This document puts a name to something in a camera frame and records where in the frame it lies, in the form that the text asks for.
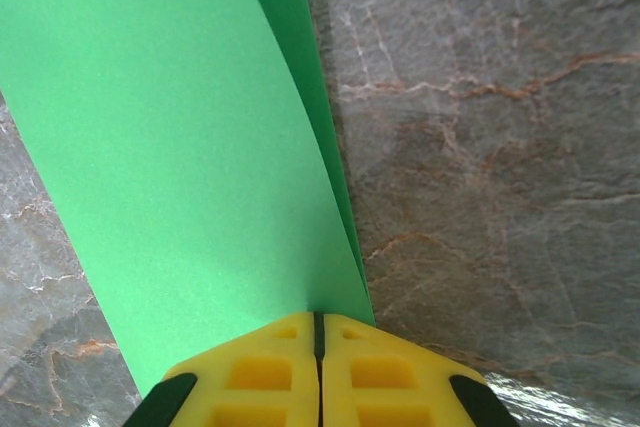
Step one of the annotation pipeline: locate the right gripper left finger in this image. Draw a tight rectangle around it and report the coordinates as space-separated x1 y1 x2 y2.
122 311 321 427

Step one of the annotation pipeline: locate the green square paper sheet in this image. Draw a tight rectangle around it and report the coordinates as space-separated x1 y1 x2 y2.
0 0 377 398

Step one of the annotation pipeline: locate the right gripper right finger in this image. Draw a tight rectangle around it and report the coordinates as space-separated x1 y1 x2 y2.
319 314 521 427

